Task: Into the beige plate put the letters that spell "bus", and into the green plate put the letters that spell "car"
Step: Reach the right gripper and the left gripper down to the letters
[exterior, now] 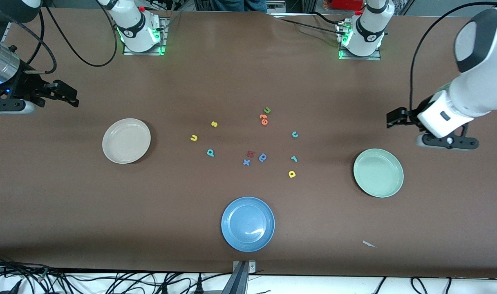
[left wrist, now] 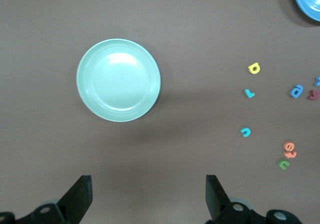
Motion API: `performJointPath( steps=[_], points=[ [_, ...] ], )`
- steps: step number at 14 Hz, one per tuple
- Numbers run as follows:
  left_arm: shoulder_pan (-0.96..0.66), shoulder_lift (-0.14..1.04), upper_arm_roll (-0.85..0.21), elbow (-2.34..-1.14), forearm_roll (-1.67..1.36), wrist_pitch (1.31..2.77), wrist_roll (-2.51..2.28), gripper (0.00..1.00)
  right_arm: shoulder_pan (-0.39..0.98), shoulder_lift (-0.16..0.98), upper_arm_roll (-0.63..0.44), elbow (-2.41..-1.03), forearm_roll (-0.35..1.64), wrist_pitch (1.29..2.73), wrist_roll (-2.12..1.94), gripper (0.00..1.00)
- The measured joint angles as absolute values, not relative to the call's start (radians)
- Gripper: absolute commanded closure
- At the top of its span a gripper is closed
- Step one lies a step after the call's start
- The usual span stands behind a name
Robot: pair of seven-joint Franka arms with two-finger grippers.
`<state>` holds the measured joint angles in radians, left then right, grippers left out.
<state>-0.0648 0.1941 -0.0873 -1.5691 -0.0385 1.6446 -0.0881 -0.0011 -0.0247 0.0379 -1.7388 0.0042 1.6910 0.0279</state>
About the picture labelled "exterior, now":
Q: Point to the green plate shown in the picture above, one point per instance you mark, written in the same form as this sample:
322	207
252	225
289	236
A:
378	172

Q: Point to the beige brown plate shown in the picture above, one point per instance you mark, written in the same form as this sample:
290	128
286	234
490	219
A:
126	141

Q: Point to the white paper scrap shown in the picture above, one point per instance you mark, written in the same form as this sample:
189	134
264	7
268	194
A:
368	243

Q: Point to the metal mount post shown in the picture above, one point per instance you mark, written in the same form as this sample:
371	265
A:
243	267

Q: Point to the yellow foam letter a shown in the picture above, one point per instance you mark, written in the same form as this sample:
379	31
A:
290	176

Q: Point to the blue plate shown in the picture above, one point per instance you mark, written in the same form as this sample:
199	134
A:
247	224

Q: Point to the blue letter p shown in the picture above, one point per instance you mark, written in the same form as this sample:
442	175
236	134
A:
265	156

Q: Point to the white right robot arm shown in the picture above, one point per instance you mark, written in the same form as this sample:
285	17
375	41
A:
136	28

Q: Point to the black power plug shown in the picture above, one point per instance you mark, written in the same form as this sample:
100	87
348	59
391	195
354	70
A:
199	288

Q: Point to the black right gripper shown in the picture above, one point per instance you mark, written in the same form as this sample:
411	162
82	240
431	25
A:
24	86

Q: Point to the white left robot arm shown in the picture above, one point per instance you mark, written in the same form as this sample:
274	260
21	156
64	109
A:
477	81

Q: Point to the brown table cover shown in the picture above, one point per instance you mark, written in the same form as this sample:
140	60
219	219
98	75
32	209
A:
248	73

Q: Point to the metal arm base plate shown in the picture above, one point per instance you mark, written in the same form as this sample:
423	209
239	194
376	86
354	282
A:
148	53
371	58

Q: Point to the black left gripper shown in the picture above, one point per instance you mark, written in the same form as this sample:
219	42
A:
412	114

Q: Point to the red box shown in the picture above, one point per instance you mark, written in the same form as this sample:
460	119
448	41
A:
346	4

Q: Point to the person in blue jeans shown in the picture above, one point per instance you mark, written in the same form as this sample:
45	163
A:
240	5

